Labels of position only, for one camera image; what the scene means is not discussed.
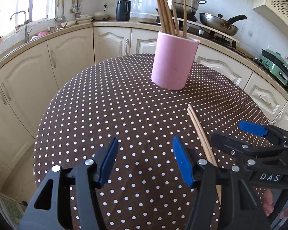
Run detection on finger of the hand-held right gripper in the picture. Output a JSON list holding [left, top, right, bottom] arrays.
[[211, 132, 288, 170], [238, 120, 288, 146]]

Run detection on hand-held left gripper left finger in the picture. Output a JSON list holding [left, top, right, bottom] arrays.
[[19, 137, 119, 230]]

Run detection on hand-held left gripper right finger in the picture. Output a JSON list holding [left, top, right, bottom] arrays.
[[172, 136, 271, 230]]

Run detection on pink utensil holder cup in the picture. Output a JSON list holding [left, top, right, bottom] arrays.
[[151, 30, 200, 90]]

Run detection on bunch of wooden chopsticks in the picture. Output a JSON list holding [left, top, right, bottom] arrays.
[[154, 0, 188, 38]]

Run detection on person's right hand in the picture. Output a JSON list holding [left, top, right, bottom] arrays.
[[262, 189, 288, 220]]

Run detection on brown polka dot tablecloth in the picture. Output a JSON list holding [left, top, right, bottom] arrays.
[[34, 53, 275, 230]]

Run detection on green countertop appliance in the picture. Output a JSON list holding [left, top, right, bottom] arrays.
[[258, 48, 288, 87]]

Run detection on green patterned box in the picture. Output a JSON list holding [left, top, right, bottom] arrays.
[[0, 192, 27, 228]]

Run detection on cream kitchen base cabinets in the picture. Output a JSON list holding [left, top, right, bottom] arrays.
[[0, 26, 288, 194]]

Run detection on black glass gas stove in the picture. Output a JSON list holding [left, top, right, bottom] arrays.
[[138, 20, 238, 48]]

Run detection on black induction cooker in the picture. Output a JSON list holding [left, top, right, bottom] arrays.
[[155, 8, 199, 24]]

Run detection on beige kitchen countertop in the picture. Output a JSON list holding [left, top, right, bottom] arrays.
[[0, 20, 288, 101]]

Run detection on steel steamer pot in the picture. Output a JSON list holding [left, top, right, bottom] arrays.
[[163, 0, 207, 20]]

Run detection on white plates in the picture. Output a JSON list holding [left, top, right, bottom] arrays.
[[75, 15, 94, 24]]

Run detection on beige bowl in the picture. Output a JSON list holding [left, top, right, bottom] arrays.
[[93, 11, 110, 21]]

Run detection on dark blue kettle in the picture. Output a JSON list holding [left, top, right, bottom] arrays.
[[116, 0, 132, 21]]

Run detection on hanging steel ladle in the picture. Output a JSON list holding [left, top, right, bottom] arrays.
[[55, 0, 64, 21]]

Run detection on steel sink faucet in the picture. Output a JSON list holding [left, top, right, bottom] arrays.
[[10, 11, 31, 44]]

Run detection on kitchen window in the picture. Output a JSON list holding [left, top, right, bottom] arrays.
[[0, 0, 59, 46]]

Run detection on steel wok with black handle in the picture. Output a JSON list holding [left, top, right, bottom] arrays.
[[199, 12, 247, 36]]

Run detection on cream lattice corner wall cabinet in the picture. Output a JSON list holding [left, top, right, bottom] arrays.
[[253, 0, 288, 36]]

